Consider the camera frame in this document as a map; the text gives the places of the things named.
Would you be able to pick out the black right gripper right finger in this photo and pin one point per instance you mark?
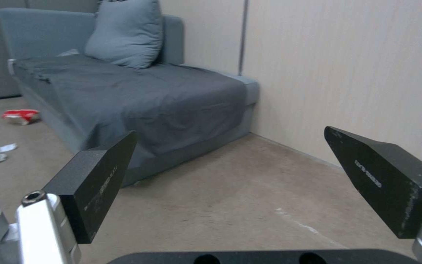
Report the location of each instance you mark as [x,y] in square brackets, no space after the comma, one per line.
[383,178]

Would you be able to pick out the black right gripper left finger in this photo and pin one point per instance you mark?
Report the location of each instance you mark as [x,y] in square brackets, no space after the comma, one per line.
[86,189]

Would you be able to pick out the crumpled red snack bag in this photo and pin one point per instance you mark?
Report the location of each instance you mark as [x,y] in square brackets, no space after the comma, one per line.
[21,115]

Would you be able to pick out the dark grey sofa sheet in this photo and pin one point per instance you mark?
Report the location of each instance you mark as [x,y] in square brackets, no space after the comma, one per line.
[137,101]

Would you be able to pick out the grey-blue fabric sofa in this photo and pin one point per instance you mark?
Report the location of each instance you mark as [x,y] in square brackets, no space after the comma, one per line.
[159,90]

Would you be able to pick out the grey-blue square cushion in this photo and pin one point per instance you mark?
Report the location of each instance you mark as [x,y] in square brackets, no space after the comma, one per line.
[126,34]

